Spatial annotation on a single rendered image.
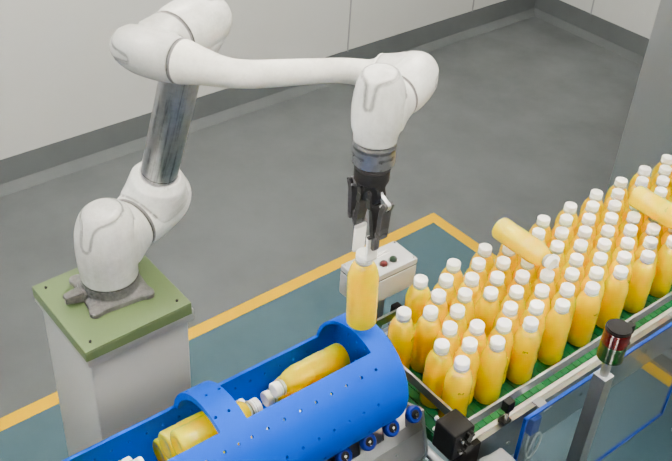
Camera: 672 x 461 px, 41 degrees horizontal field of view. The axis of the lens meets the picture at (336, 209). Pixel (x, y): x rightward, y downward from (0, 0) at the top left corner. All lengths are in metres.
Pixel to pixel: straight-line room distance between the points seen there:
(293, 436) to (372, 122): 0.70
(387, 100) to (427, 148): 3.46
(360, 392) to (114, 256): 0.74
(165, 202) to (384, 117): 0.89
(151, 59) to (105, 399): 1.02
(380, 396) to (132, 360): 0.76
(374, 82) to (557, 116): 4.05
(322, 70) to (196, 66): 0.26
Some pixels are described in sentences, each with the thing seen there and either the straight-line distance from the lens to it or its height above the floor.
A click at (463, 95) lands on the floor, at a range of 5.79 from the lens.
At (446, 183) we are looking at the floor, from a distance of 4.91.
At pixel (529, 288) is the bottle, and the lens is 2.61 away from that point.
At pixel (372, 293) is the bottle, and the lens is 2.03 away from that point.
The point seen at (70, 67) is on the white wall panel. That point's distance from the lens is 4.79.
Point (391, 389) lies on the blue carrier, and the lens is 2.14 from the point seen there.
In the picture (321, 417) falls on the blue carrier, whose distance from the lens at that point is 2.04.
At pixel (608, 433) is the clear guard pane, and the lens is 2.97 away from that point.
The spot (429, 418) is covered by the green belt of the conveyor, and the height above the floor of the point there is 0.90.
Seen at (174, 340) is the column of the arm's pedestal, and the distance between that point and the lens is 2.59.
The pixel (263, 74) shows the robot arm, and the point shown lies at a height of 1.81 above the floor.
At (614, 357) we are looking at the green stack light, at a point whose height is 1.19.
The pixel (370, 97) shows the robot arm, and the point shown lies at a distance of 1.74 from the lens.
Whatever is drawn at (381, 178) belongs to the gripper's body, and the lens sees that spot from 1.84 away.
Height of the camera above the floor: 2.70
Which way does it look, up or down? 36 degrees down
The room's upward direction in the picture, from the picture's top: 4 degrees clockwise
